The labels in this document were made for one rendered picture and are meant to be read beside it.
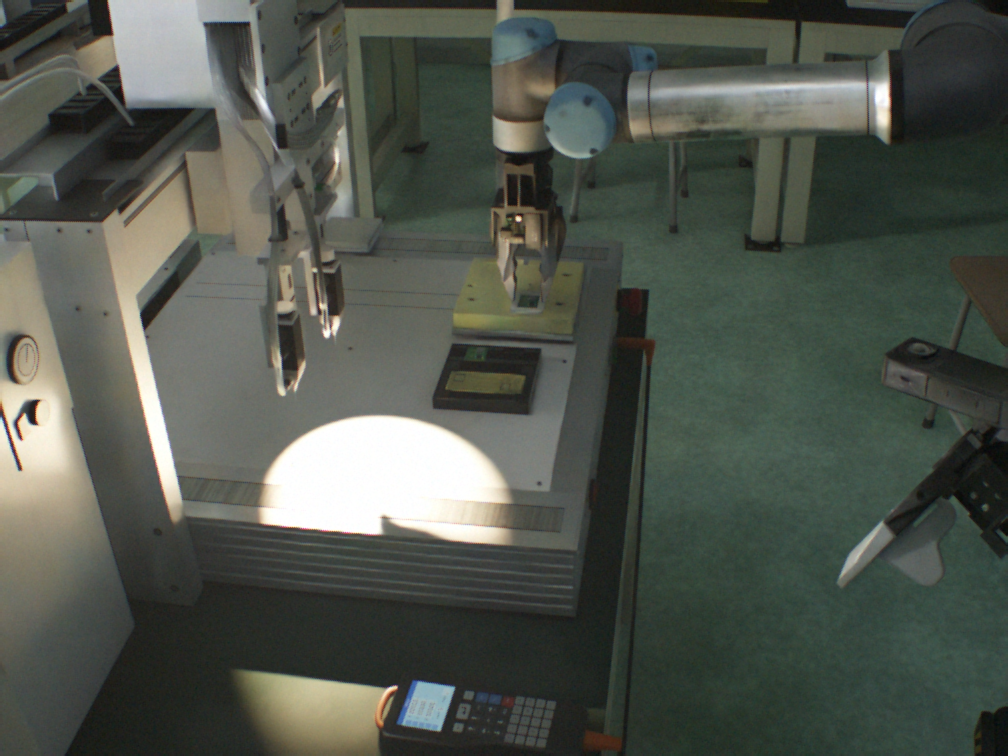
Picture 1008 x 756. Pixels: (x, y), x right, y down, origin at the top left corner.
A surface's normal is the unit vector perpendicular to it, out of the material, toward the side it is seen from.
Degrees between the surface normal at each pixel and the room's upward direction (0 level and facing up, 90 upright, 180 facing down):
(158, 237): 90
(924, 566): 57
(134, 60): 90
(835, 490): 0
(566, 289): 0
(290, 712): 0
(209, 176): 90
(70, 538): 90
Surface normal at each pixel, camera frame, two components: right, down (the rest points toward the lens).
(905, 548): -0.44, -0.04
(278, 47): 0.99, 0.07
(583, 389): -0.01, -0.83
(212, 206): -0.14, 0.55
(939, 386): -0.73, 0.34
